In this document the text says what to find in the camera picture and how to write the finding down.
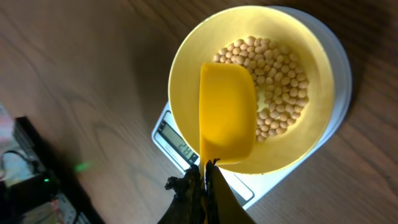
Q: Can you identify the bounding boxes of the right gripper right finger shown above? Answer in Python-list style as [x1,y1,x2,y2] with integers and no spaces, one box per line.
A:
[205,159,254,224]

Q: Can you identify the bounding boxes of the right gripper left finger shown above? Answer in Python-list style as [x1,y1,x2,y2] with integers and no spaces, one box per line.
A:
[158,164,206,224]

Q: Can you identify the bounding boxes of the yellow measuring scoop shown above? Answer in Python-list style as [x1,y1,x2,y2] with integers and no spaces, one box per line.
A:
[199,63,257,174]

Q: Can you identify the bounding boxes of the white digital kitchen scale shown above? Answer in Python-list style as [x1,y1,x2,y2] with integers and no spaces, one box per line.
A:
[152,6,352,208]

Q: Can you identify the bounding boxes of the soybeans in yellow bowl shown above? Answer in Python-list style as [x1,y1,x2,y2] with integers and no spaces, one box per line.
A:
[213,36,309,142]

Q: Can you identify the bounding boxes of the pale yellow bowl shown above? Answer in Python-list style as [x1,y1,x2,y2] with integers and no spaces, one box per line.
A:
[169,6,335,174]

